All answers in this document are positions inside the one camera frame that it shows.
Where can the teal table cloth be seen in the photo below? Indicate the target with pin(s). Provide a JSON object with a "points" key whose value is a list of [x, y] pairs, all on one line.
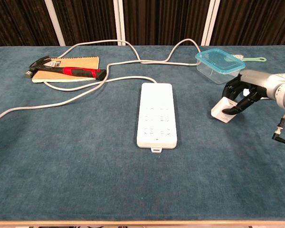
{"points": [[85, 166]]}

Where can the white power strip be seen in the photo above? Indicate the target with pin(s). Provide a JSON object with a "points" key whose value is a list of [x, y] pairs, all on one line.
{"points": [[156, 114]]}

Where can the brown spiral notebook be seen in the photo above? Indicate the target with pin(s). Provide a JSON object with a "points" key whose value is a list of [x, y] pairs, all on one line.
{"points": [[80, 63]]}

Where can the white partition frame post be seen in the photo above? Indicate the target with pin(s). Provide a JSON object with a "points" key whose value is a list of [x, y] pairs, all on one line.
{"points": [[210, 23], [120, 23], [55, 23]]}

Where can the white plug adapter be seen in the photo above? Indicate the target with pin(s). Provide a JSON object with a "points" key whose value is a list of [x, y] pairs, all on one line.
{"points": [[218, 112]]}

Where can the clear container blue lid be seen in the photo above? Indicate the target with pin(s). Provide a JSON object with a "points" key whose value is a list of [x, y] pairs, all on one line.
{"points": [[218, 59]]}

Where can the red black claw hammer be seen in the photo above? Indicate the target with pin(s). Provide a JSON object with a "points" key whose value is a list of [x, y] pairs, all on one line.
{"points": [[78, 71]]}

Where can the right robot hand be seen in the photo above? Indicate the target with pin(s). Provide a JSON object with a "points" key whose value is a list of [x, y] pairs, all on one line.
{"points": [[256, 80]]}

